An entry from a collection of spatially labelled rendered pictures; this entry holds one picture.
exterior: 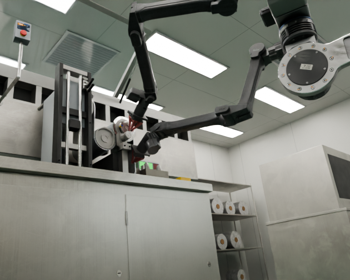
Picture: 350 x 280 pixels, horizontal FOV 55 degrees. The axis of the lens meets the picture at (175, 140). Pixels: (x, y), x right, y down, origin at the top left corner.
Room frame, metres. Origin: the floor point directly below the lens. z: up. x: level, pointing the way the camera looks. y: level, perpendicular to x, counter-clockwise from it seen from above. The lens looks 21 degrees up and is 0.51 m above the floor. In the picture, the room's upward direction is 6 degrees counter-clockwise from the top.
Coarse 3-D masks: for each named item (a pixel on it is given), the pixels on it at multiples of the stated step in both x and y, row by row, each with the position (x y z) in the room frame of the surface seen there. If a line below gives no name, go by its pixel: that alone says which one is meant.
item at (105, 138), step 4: (100, 128) 1.55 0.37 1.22; (104, 128) 1.57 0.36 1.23; (108, 128) 1.59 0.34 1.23; (96, 132) 1.54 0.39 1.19; (100, 132) 1.56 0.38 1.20; (104, 132) 1.58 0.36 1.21; (108, 132) 1.60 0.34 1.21; (112, 132) 1.60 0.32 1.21; (96, 136) 1.54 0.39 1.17; (100, 136) 1.56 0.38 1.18; (104, 136) 1.58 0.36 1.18; (108, 136) 1.59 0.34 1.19; (112, 136) 1.61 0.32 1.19; (96, 140) 1.54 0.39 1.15; (100, 140) 1.56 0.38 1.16; (104, 140) 1.57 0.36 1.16; (108, 140) 1.59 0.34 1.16; (112, 140) 1.61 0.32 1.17; (100, 144) 1.55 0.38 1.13; (104, 144) 1.58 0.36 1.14; (108, 144) 1.59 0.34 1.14; (112, 144) 1.61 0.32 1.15; (104, 148) 1.57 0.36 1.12; (108, 148) 1.59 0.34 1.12; (76, 160) 1.73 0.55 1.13
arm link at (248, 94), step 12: (252, 48) 1.40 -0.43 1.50; (264, 48) 1.38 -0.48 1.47; (252, 60) 1.40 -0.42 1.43; (252, 72) 1.38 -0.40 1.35; (252, 84) 1.36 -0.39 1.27; (252, 96) 1.36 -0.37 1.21; (240, 108) 1.34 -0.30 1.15; (252, 108) 1.38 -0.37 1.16; (228, 120) 1.40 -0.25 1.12; (240, 120) 1.40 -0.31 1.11
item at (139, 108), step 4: (136, 108) 1.56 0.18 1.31; (140, 108) 1.55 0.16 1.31; (144, 108) 1.56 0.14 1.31; (128, 112) 1.57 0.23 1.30; (132, 112) 1.57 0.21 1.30; (136, 112) 1.56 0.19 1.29; (140, 112) 1.56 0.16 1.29; (144, 112) 1.57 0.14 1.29; (132, 116) 1.55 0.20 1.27; (136, 116) 1.56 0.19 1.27; (140, 116) 1.57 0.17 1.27; (144, 116) 1.63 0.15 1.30; (144, 120) 1.61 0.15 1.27
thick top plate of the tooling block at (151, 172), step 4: (148, 168) 1.72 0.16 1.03; (140, 172) 1.74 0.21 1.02; (144, 172) 1.71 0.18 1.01; (148, 172) 1.72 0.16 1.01; (152, 172) 1.73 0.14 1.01; (156, 172) 1.75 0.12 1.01; (160, 172) 1.77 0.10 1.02; (164, 172) 1.80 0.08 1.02; (156, 176) 1.75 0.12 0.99; (160, 176) 1.77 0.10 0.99; (164, 176) 1.79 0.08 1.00; (168, 176) 1.81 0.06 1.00
